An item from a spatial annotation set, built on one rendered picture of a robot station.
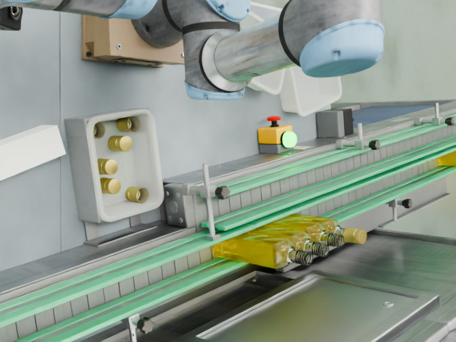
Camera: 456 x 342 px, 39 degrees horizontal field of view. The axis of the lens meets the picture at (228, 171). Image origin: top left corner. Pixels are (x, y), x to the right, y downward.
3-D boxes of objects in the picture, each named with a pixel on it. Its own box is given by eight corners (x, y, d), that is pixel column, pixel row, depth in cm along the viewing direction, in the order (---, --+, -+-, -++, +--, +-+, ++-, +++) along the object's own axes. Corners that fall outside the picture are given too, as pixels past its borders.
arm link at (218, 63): (224, 34, 136) (399, -44, 87) (229, 104, 136) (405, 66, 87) (172, 32, 130) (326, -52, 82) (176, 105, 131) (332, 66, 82)
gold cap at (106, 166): (91, 159, 138) (103, 161, 135) (105, 156, 140) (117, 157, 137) (94, 176, 138) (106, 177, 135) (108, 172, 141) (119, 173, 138)
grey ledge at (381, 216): (257, 267, 176) (289, 274, 168) (254, 237, 174) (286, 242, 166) (423, 192, 242) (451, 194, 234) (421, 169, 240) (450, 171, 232)
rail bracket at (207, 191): (186, 237, 143) (226, 244, 134) (178, 163, 140) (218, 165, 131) (196, 233, 145) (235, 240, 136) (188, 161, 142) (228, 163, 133)
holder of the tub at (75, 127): (81, 243, 139) (102, 248, 134) (63, 119, 134) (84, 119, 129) (143, 224, 151) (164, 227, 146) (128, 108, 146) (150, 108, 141)
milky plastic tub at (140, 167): (79, 220, 138) (102, 225, 132) (64, 118, 134) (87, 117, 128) (142, 202, 150) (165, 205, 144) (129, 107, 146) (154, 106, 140)
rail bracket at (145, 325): (102, 340, 129) (144, 357, 120) (98, 309, 128) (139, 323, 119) (119, 333, 132) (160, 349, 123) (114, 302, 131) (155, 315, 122)
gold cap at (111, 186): (95, 178, 139) (106, 180, 135) (108, 175, 141) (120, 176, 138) (97, 195, 139) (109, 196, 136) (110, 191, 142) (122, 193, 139)
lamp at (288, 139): (281, 148, 174) (289, 148, 172) (279, 132, 173) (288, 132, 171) (291, 146, 177) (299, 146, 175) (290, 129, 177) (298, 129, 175)
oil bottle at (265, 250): (214, 256, 150) (284, 271, 135) (211, 233, 149) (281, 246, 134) (230, 250, 154) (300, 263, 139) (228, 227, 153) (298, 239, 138)
